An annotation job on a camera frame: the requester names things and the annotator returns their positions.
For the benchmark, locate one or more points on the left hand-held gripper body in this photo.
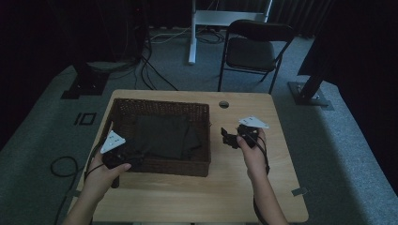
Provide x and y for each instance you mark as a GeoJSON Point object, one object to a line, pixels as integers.
{"type": "Point", "coordinates": [112, 142]}

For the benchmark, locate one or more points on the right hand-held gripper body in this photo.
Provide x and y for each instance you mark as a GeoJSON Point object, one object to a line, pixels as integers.
{"type": "Point", "coordinates": [253, 122]}

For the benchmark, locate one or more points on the dark brown wicker basket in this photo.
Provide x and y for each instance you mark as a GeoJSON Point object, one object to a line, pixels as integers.
{"type": "Point", "coordinates": [125, 109]}

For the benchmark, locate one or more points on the dark cloth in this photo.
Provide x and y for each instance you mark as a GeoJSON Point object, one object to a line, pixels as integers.
{"type": "Point", "coordinates": [165, 137]}

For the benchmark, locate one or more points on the person's right hand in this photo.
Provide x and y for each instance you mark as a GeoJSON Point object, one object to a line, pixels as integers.
{"type": "Point", "coordinates": [256, 159]}

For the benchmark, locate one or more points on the person's left hand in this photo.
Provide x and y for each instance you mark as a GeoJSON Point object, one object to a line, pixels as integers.
{"type": "Point", "coordinates": [98, 181]}

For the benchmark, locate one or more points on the black stand with bolted base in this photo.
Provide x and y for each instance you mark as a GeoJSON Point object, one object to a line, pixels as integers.
{"type": "Point", "coordinates": [308, 93]}

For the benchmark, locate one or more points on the black stand with square base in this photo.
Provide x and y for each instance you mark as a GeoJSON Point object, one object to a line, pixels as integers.
{"type": "Point", "coordinates": [86, 84]}

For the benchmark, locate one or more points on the black folding chair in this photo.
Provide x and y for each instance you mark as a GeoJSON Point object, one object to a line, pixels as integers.
{"type": "Point", "coordinates": [250, 53]}

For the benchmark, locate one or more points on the grey tape strip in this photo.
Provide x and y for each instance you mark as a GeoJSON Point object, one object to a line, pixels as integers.
{"type": "Point", "coordinates": [299, 191]}

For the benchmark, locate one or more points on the dark curtain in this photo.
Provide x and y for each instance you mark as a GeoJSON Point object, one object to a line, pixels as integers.
{"type": "Point", "coordinates": [359, 47]}

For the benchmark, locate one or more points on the white metal desk frame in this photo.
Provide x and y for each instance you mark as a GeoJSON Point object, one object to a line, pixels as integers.
{"type": "Point", "coordinates": [223, 17]}

